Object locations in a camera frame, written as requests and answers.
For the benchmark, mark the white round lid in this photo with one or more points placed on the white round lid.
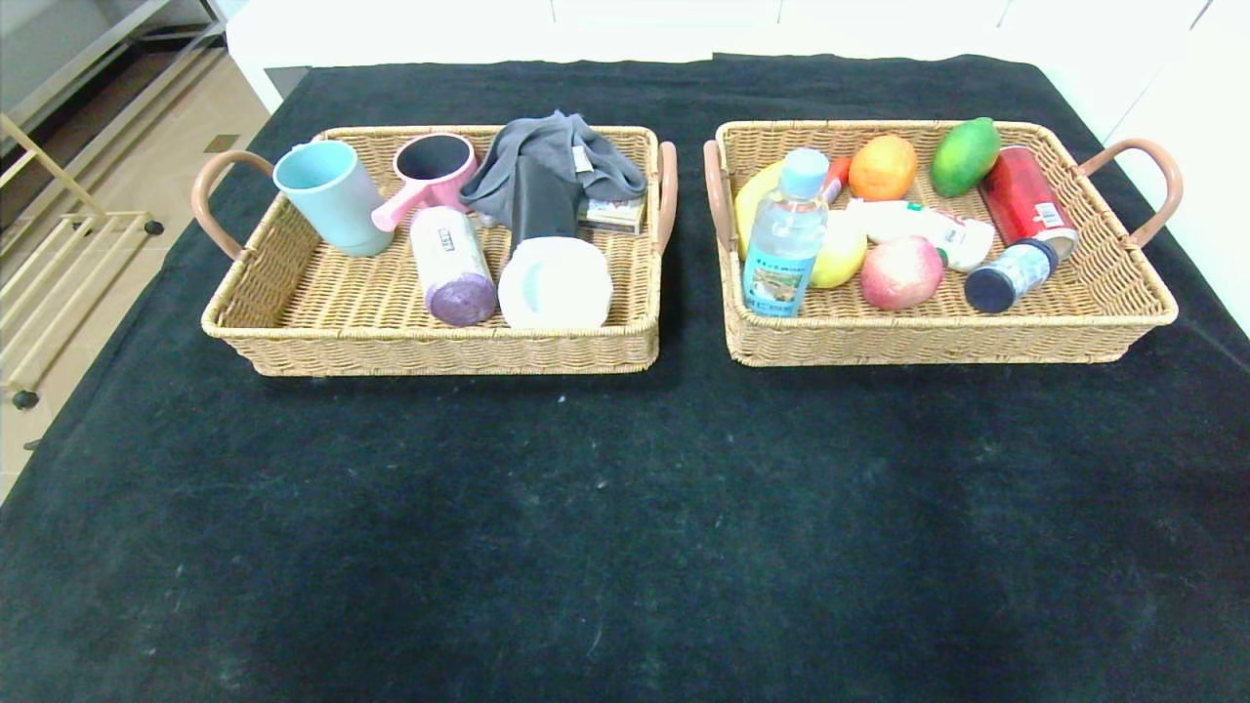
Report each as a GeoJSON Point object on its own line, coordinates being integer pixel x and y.
{"type": "Point", "coordinates": [557, 288]}

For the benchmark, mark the black glasses case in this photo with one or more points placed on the black glasses case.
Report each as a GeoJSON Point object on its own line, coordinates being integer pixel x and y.
{"type": "Point", "coordinates": [542, 200]}

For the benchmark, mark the water bottle blue cap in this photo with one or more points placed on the water bottle blue cap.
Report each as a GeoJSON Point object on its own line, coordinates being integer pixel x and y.
{"type": "Point", "coordinates": [781, 264]}

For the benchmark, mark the yellow lemon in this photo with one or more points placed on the yellow lemon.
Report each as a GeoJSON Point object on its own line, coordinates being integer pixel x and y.
{"type": "Point", "coordinates": [845, 259]}

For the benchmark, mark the red pink peach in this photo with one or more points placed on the red pink peach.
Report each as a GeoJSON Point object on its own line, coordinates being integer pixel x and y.
{"type": "Point", "coordinates": [900, 273]}

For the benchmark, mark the small bottle blue lid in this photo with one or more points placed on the small bottle blue lid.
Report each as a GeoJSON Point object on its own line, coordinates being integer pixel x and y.
{"type": "Point", "coordinates": [1011, 275]}

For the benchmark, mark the small printed card box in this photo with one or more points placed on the small printed card box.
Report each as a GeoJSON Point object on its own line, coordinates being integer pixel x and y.
{"type": "Point", "coordinates": [617, 215]}

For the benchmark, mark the black table cloth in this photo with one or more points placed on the black table cloth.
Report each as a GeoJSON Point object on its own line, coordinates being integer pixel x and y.
{"type": "Point", "coordinates": [635, 508]}

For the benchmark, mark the yellow banana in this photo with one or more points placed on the yellow banana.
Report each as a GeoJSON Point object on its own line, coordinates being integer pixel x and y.
{"type": "Point", "coordinates": [747, 200]}

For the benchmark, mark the pink purple cylinder bottle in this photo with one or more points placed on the pink purple cylinder bottle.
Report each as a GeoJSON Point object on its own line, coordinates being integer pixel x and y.
{"type": "Point", "coordinates": [451, 264]}

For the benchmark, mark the grey cloth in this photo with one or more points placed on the grey cloth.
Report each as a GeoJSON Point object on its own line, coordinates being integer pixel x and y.
{"type": "Point", "coordinates": [596, 156]}

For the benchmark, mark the orange red sausage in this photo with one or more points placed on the orange red sausage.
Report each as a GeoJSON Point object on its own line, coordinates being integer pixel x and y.
{"type": "Point", "coordinates": [838, 176]}

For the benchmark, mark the orange fruit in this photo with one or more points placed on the orange fruit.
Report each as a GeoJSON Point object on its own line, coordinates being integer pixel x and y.
{"type": "Point", "coordinates": [882, 169]}

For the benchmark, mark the white yogurt bottle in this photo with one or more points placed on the white yogurt bottle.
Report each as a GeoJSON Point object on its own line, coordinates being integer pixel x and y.
{"type": "Point", "coordinates": [918, 223]}

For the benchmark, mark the light blue plastic cup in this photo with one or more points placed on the light blue plastic cup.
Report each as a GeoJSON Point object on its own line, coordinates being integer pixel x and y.
{"type": "Point", "coordinates": [337, 203]}

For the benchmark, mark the green mango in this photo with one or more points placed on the green mango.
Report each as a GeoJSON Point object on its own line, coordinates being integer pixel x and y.
{"type": "Point", "coordinates": [965, 156]}

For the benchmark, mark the red soda can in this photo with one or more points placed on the red soda can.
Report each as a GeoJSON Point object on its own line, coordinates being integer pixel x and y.
{"type": "Point", "coordinates": [1025, 200]}

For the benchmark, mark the grey metal shelf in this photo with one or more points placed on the grey metal shelf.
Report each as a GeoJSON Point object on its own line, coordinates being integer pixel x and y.
{"type": "Point", "coordinates": [88, 57]}

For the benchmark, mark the beige wooden rack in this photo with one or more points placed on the beige wooden rack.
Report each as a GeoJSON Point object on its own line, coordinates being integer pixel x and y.
{"type": "Point", "coordinates": [39, 154]}

